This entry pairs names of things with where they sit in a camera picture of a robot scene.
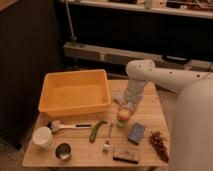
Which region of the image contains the yellow plastic bin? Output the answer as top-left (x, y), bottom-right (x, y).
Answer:
top-left (38, 69), bottom-right (111, 117)

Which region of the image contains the yellow apple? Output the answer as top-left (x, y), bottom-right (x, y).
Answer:
top-left (118, 109), bottom-right (130, 121)

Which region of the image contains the small metal cup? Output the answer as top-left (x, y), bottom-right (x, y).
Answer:
top-left (55, 143), bottom-right (72, 160)

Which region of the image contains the grey metal rail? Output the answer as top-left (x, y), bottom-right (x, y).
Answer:
top-left (63, 42), bottom-right (213, 72)

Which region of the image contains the silver fork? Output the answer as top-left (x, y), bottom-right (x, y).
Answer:
top-left (103, 121), bottom-right (114, 153)

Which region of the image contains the dark cabinet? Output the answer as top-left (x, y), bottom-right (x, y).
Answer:
top-left (0, 0), bottom-right (62, 149)

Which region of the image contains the blue sponge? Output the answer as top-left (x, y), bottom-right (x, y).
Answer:
top-left (127, 123), bottom-right (145, 145)

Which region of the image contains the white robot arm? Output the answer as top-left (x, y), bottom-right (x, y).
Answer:
top-left (121, 59), bottom-right (213, 171)

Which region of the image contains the white shelf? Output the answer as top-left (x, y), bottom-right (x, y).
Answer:
top-left (59, 0), bottom-right (213, 19)

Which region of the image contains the dish brush white handle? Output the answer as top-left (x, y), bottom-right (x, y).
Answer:
top-left (47, 120), bottom-right (92, 133)

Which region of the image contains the dark red grape bunch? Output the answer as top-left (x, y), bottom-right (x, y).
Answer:
top-left (149, 131), bottom-right (169, 163)

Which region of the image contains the dark brown block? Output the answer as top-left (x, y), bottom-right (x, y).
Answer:
top-left (113, 148), bottom-right (139, 164)

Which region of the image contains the green cucumber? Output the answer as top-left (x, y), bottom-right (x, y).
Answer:
top-left (89, 120), bottom-right (108, 143)

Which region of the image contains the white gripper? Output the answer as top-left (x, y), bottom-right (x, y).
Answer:
top-left (119, 80), bottom-right (146, 115)

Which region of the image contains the white paper cup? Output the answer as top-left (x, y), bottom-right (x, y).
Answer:
top-left (32, 127), bottom-right (53, 148)

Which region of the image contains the green plastic cup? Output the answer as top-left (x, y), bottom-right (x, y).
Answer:
top-left (117, 115), bottom-right (130, 127)

